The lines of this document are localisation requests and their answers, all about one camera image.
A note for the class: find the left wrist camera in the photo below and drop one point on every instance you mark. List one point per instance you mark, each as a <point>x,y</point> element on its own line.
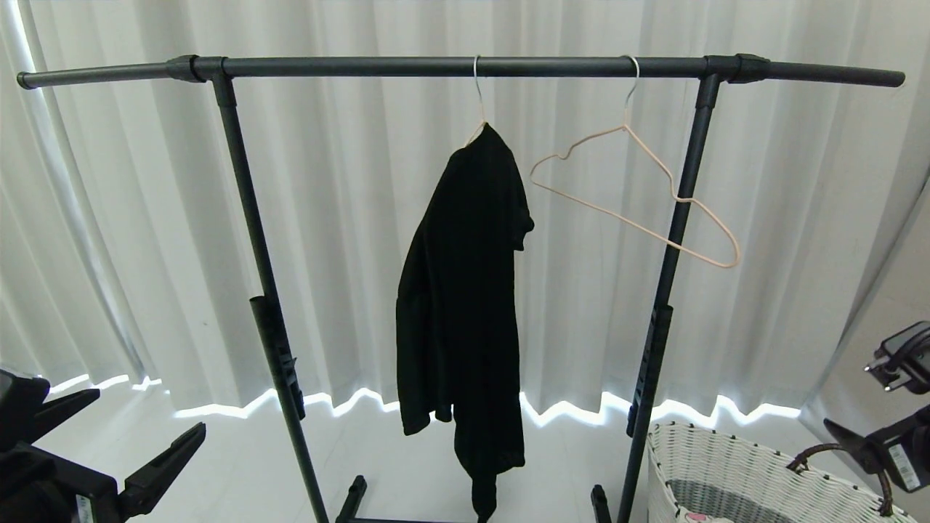
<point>18,407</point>

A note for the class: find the white laundry basket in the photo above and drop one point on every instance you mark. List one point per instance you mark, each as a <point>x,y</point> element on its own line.
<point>726,457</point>

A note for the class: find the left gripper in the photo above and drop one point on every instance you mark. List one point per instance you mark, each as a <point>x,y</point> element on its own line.
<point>43,490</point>

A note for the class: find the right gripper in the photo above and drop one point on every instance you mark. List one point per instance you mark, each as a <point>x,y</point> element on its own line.
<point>908,450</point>

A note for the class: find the cream printed garment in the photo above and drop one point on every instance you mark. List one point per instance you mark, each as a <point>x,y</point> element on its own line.
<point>697,518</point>

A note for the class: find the black short-sleeved shirt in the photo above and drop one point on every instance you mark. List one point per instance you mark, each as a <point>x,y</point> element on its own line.
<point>465,290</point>

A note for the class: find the pink clothes hanger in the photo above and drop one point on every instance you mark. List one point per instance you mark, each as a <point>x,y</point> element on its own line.
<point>476,80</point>
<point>623,128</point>

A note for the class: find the white curtain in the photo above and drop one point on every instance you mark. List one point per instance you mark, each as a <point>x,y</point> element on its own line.
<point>349,218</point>

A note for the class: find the black clothes rack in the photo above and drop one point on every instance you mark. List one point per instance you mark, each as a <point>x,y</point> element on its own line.
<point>436,67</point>

